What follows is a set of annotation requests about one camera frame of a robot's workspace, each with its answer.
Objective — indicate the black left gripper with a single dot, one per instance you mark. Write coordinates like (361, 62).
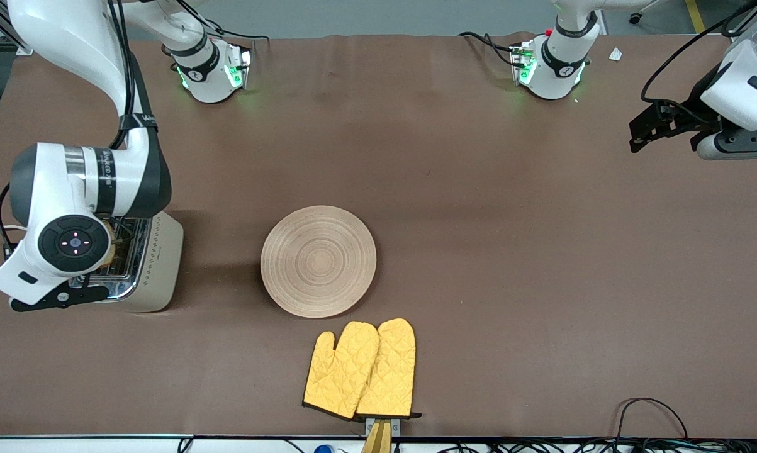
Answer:
(688, 117)

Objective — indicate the round wooden plate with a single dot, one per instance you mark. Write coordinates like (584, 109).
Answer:
(318, 261)

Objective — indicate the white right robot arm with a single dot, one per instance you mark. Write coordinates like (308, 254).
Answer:
(57, 38)

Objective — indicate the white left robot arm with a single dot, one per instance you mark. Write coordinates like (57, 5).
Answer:
(557, 69)

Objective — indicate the chrome and cream toaster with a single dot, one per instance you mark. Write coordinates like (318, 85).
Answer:
(161, 264)

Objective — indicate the white paper scrap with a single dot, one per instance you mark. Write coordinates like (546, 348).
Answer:
(615, 55)

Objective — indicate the black chair caster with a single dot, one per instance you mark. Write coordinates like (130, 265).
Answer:
(635, 18)

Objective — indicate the brown table cover sheet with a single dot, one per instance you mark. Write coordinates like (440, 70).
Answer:
(479, 220)

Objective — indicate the yellow quilted oven mitt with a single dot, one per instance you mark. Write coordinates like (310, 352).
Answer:
(394, 371)
(340, 371)

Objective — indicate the small blue object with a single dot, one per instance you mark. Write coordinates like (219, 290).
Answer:
(323, 449)

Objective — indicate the small metal bracket plate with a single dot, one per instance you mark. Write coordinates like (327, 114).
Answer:
(396, 426)

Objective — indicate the aluminium frame extrusion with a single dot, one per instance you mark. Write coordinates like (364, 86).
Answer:
(21, 46)

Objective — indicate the white table edge rail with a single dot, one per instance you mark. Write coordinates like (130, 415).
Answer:
(101, 445)

